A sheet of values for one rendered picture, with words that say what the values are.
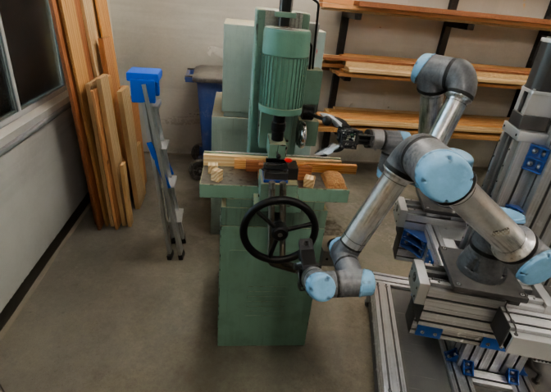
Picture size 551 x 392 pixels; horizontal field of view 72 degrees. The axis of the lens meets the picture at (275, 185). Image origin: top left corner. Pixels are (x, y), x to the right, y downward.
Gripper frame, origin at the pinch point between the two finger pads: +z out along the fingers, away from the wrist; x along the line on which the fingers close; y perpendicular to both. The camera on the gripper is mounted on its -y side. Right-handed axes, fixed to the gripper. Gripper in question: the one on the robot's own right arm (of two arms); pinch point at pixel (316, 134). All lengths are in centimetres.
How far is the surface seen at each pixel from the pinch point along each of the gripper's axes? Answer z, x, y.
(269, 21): 19, -39, -27
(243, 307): 21, 86, -14
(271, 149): 14.6, 9.9, -13.0
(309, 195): -1.3, 25.7, -4.0
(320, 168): -7.7, 17.9, -18.4
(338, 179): -12.9, 18.9, -6.6
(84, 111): 122, 14, -106
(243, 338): 20, 106, -18
